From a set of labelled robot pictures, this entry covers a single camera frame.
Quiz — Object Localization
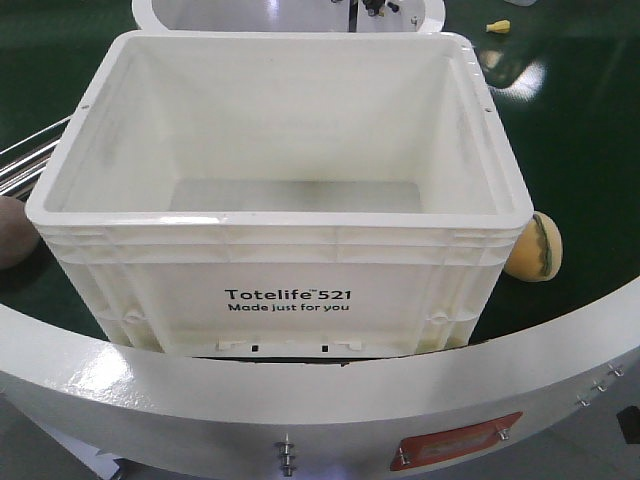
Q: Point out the white plastic tote box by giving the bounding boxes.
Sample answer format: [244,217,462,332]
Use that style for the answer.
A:
[26,31,533,358]

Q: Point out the yellow toy burger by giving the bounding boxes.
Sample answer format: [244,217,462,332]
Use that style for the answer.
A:
[503,211,563,282]

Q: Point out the brown round toy potato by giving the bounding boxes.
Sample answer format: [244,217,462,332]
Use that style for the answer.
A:
[1,196,40,270]

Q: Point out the orange label plate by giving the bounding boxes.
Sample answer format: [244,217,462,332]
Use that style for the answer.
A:
[390,411,523,471]

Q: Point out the white round conveyor rim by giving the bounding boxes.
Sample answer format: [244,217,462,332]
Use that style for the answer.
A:
[1,281,639,479]

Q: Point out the small yellow toy piece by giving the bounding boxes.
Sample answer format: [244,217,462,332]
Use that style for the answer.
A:
[485,19,511,34]

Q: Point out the chrome metal guide rods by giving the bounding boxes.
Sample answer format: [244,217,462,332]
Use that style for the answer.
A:
[1,115,71,200]

